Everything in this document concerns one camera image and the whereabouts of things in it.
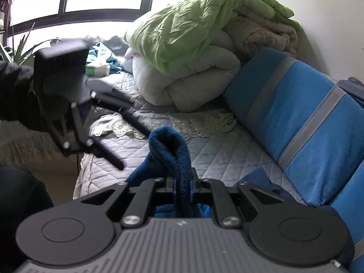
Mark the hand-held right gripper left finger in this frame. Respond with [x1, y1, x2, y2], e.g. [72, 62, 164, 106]
[81, 176, 175, 228]

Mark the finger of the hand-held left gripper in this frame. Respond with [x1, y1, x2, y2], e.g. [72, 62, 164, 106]
[85, 78, 152, 139]
[85, 139, 125, 172]

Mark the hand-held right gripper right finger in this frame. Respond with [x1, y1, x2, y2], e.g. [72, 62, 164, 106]
[191, 168, 278, 228]

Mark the blue fleece jacket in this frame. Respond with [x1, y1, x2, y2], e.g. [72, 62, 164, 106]
[125, 126, 309, 219]

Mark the person's left forearm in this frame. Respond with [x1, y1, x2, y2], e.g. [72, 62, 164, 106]
[0, 61, 43, 131]

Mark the green white tissue packet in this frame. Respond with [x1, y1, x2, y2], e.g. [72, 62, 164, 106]
[85, 64, 111, 77]

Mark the grey quilted bedspread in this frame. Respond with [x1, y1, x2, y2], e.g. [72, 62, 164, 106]
[72, 71, 308, 205]

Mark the blue white bag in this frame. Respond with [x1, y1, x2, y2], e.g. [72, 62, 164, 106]
[85, 42, 120, 74]

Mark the green leafy plant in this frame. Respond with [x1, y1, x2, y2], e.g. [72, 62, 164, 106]
[0, 23, 63, 66]

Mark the cream lace cloth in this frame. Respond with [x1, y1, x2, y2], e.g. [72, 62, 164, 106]
[89, 109, 236, 141]

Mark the pale quilted duvet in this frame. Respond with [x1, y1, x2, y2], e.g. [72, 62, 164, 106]
[124, 31, 242, 113]

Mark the green blanket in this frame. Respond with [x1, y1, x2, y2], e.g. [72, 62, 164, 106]
[124, 0, 300, 76]

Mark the person's dark clothed leg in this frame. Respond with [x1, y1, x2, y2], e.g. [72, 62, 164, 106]
[0, 166, 54, 273]

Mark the beige patterned blanket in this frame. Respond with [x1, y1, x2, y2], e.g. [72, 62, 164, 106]
[225, 13, 299, 63]

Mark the folded navy cloth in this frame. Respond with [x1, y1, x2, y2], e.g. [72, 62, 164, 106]
[337, 77, 364, 109]

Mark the black window frame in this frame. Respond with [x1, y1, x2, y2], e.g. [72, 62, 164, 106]
[0, 0, 158, 39]

